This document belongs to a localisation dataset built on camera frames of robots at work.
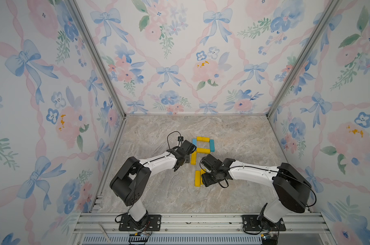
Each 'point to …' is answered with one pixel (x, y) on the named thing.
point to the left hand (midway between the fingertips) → (184, 154)
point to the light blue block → (194, 141)
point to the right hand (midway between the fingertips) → (207, 179)
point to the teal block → (212, 145)
